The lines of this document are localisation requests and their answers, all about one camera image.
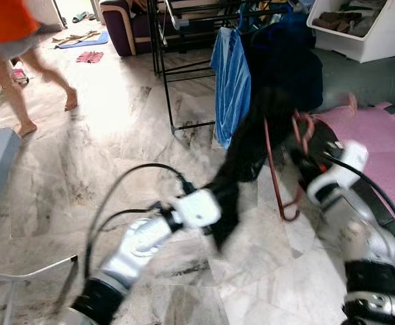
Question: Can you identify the reddish clothes hanger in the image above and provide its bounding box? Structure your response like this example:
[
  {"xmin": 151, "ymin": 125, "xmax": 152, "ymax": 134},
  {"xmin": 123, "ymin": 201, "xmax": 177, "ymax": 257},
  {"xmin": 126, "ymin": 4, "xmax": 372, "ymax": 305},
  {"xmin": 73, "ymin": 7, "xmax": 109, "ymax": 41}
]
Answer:
[{"xmin": 262, "ymin": 110, "xmax": 317, "ymax": 223}]

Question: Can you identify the black garment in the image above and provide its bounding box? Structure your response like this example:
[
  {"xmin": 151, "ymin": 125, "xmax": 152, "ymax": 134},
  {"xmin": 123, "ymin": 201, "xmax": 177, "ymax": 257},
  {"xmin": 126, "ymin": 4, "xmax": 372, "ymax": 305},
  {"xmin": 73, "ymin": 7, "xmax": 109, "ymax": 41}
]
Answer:
[{"xmin": 208, "ymin": 95, "xmax": 300, "ymax": 253}]

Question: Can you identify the pink foam mat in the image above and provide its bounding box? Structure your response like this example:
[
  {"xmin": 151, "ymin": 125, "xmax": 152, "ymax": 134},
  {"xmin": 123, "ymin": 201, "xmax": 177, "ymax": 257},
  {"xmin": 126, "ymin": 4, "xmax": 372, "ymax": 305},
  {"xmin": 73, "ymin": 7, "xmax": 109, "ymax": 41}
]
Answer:
[{"xmin": 315, "ymin": 102, "xmax": 395, "ymax": 222}]

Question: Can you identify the grey green sofa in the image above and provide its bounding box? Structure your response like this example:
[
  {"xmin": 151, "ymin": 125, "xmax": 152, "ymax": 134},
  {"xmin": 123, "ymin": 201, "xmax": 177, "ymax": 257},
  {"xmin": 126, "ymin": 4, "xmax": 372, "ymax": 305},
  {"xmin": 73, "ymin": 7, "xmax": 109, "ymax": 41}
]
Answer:
[{"xmin": 311, "ymin": 46, "xmax": 395, "ymax": 123}]

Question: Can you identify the dark navy garment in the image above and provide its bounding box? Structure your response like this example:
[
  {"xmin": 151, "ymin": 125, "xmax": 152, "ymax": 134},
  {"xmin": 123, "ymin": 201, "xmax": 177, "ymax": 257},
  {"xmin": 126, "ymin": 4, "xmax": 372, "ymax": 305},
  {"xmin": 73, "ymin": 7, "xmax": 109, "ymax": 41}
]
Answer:
[{"xmin": 241, "ymin": 10, "xmax": 325, "ymax": 114}]

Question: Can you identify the blue shirt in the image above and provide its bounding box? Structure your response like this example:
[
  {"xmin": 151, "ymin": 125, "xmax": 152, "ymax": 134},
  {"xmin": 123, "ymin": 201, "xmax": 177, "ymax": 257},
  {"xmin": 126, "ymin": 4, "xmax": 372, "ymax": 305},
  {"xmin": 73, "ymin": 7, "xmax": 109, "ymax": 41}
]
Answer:
[{"xmin": 210, "ymin": 26, "xmax": 254, "ymax": 150}]

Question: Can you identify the white plastic crate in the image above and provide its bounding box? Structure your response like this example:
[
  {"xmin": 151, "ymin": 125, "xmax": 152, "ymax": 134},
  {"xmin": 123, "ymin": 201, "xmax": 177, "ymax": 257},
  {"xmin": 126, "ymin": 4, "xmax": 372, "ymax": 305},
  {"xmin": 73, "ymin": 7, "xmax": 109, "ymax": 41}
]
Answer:
[{"xmin": 306, "ymin": 0, "xmax": 395, "ymax": 64}]

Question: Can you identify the black drying rack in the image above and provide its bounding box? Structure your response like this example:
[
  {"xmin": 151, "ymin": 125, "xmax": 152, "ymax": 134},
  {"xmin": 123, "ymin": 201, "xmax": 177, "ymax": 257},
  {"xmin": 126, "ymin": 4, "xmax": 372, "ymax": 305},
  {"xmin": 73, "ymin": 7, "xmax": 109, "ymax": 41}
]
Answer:
[{"xmin": 147, "ymin": 0, "xmax": 306, "ymax": 134}]

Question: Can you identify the purple sofa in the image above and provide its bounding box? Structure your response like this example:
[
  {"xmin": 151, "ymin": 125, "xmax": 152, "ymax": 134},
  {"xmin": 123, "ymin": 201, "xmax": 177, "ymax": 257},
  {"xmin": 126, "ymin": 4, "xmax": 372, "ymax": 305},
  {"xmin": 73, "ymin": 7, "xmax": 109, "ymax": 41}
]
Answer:
[{"xmin": 99, "ymin": 0, "xmax": 156, "ymax": 57}]

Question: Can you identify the pink cloth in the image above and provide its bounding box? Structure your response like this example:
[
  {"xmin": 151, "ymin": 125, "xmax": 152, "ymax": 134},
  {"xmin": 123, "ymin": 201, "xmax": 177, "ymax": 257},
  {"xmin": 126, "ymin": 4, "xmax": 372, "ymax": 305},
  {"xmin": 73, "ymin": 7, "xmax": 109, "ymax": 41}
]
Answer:
[{"xmin": 76, "ymin": 51, "xmax": 106, "ymax": 64}]

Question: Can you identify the blue floor mat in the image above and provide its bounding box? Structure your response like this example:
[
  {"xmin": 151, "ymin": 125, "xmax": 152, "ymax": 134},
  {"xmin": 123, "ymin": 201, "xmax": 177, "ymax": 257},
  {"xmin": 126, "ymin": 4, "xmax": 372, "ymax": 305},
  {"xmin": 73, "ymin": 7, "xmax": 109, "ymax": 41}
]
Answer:
[{"xmin": 57, "ymin": 30, "xmax": 110, "ymax": 50}]

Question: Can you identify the pink white toy car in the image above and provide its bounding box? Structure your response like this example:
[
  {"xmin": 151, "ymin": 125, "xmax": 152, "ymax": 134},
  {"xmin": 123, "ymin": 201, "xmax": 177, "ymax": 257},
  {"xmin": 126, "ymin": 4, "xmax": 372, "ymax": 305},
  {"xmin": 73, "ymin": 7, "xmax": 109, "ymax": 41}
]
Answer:
[{"xmin": 10, "ymin": 64, "xmax": 30, "ymax": 87}]

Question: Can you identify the person in orange shirt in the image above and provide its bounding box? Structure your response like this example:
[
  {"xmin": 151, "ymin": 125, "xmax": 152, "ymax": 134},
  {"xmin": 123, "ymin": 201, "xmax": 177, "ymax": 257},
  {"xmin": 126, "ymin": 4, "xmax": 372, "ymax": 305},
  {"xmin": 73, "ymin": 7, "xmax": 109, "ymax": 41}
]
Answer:
[{"xmin": 0, "ymin": 0, "xmax": 78, "ymax": 138}]

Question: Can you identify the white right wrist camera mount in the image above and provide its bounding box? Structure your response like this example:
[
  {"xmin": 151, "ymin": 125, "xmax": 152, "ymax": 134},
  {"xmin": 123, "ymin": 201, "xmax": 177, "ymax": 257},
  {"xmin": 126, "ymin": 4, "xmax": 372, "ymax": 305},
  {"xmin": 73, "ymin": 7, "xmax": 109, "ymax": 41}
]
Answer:
[{"xmin": 308, "ymin": 140, "xmax": 369, "ymax": 204}]

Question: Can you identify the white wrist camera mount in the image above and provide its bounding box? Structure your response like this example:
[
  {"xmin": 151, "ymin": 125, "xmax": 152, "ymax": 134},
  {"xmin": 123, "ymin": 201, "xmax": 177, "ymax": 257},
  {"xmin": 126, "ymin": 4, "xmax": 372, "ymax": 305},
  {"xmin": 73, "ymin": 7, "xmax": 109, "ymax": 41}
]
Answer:
[
  {"xmin": 172, "ymin": 188, "xmax": 222, "ymax": 229},
  {"xmin": 308, "ymin": 140, "xmax": 369, "ymax": 204}
]

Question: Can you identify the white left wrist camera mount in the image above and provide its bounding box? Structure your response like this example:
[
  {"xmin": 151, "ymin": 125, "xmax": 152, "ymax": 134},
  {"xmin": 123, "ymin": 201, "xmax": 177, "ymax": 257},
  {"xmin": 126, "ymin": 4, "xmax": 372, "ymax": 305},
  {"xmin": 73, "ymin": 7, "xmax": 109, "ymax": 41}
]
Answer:
[{"xmin": 172, "ymin": 188, "xmax": 222, "ymax": 229}]

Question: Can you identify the long black left arm cable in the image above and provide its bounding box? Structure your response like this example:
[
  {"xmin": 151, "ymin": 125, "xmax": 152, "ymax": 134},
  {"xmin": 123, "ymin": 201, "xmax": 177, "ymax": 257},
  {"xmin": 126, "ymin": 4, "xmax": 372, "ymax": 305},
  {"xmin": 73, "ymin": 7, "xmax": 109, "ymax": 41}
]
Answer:
[{"xmin": 86, "ymin": 162, "xmax": 191, "ymax": 272}]

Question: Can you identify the short black left arm cable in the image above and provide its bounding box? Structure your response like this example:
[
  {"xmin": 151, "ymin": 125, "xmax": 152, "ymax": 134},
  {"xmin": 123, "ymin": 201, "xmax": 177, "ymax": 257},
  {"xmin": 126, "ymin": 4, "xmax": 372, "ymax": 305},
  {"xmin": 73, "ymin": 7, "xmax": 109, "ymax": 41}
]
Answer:
[{"xmin": 93, "ymin": 207, "xmax": 164, "ymax": 272}]

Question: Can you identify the white metal frame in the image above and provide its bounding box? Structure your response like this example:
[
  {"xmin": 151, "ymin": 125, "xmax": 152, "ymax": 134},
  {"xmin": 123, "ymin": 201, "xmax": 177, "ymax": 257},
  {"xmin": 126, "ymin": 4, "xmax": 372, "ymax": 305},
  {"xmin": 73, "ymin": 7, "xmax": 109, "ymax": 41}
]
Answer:
[{"xmin": 0, "ymin": 254, "xmax": 80, "ymax": 325}]

